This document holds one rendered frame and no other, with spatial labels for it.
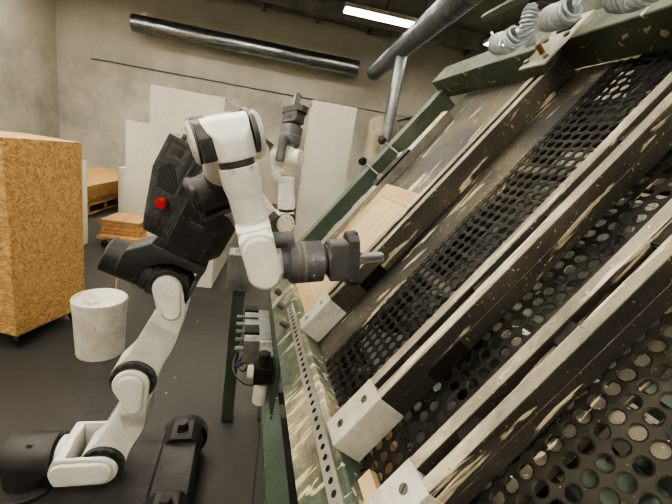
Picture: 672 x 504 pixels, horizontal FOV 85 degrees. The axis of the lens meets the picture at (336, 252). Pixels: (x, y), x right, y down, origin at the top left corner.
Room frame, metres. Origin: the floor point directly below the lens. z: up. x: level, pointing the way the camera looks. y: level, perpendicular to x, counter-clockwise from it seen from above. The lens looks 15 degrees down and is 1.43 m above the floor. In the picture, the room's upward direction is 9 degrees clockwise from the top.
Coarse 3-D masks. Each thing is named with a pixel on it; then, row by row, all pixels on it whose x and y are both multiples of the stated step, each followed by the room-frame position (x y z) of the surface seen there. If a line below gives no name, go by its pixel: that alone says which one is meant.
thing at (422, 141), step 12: (444, 120) 1.61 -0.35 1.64; (432, 132) 1.60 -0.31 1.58; (420, 144) 1.59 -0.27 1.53; (408, 156) 1.57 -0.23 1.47; (396, 168) 1.56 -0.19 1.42; (384, 180) 1.55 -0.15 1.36; (372, 192) 1.54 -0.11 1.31; (360, 204) 1.53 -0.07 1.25; (348, 216) 1.52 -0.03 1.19; (336, 228) 1.52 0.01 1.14; (324, 240) 1.52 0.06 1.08
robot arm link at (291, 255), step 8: (272, 232) 0.71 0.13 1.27; (280, 232) 0.72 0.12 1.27; (288, 232) 0.72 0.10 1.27; (280, 240) 0.70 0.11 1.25; (288, 240) 0.71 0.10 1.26; (288, 248) 0.71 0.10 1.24; (296, 248) 0.71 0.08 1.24; (280, 256) 0.70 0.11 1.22; (288, 256) 0.70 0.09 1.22; (296, 256) 0.70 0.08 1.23; (280, 264) 0.69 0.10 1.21; (288, 264) 0.70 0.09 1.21; (296, 264) 0.69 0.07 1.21; (304, 264) 0.70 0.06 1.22; (288, 272) 0.70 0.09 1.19; (296, 272) 0.69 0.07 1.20; (304, 272) 0.70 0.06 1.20; (280, 280) 0.69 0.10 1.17; (288, 280) 0.71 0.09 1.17; (296, 280) 0.70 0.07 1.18; (304, 280) 0.71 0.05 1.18
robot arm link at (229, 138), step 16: (240, 112) 0.70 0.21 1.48; (208, 128) 0.66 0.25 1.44; (224, 128) 0.66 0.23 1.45; (240, 128) 0.67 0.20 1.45; (208, 144) 0.64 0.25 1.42; (224, 144) 0.65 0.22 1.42; (240, 144) 0.66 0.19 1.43; (208, 160) 0.65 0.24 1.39; (224, 160) 0.65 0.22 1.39; (240, 160) 0.65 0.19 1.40; (224, 176) 0.65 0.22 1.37; (240, 176) 0.65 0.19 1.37; (256, 176) 0.67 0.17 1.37; (240, 192) 0.66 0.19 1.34; (256, 192) 0.67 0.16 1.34; (240, 208) 0.66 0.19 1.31; (256, 208) 0.67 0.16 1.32
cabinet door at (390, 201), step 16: (384, 192) 1.49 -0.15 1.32; (400, 192) 1.37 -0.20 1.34; (368, 208) 1.49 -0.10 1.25; (384, 208) 1.38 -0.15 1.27; (400, 208) 1.27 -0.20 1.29; (352, 224) 1.48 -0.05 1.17; (368, 224) 1.37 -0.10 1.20; (384, 224) 1.27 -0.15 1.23; (368, 240) 1.26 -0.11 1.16; (304, 288) 1.34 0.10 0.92; (320, 288) 1.24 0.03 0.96; (304, 304) 1.23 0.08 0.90
